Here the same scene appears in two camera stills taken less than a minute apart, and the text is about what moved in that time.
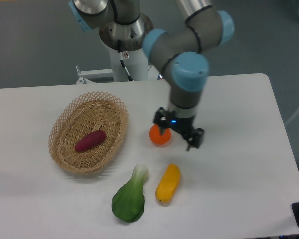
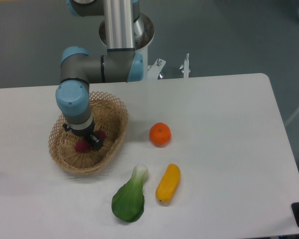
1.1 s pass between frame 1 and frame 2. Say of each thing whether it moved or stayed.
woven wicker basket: stayed
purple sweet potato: stayed
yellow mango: stayed
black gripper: moved
